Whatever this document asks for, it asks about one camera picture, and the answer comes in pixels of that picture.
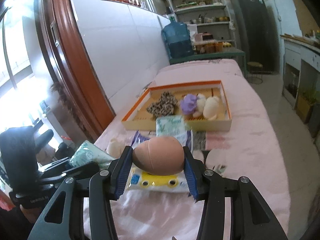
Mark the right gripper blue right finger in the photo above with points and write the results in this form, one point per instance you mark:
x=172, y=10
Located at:
x=193, y=171

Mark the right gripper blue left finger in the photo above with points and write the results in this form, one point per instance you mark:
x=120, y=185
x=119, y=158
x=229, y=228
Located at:
x=120, y=173

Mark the yellow cartoon wipes pack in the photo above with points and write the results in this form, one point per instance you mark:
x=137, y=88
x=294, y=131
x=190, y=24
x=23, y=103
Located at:
x=141, y=180

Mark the cream bear pink hat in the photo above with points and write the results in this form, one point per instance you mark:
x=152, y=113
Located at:
x=115, y=148

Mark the blue white wipes pack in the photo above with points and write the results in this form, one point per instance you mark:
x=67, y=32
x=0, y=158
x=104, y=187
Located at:
x=185, y=138

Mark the pink peach plush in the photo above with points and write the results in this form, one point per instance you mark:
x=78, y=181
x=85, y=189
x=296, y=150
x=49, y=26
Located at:
x=162, y=160

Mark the light green tissue pack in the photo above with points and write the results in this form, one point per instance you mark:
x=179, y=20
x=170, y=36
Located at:
x=88, y=152

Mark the cream bear purple bow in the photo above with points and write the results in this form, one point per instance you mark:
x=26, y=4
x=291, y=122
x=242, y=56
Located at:
x=199, y=106

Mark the leopard print scarf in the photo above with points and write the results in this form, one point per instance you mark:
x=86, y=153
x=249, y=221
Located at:
x=165, y=106

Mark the orange shallow cardboard box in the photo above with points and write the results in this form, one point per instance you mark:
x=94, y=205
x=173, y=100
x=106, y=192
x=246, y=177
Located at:
x=139, y=119

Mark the pink bed quilt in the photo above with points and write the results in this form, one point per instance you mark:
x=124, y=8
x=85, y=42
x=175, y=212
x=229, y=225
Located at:
x=250, y=148

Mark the round metal stool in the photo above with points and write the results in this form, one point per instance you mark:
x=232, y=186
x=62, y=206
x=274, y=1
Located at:
x=255, y=73

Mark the dark green table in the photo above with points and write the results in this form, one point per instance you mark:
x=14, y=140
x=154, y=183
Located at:
x=224, y=54

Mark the potted green plant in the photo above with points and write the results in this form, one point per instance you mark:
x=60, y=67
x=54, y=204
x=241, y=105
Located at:
x=307, y=99

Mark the blue water jug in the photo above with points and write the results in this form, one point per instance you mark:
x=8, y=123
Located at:
x=176, y=38

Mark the white kitchen counter cabinet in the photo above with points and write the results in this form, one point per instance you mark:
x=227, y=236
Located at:
x=300, y=68

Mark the black refrigerator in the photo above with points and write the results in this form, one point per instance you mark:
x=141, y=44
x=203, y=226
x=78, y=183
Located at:
x=254, y=29

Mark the white kitchen shelf rack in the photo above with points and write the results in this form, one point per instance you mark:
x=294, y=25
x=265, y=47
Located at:
x=209, y=16

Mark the brown wooden door frame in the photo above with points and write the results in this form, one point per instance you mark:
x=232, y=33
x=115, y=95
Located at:
x=70, y=67

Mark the brown cardboard wall panel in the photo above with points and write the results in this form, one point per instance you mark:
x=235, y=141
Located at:
x=306, y=21

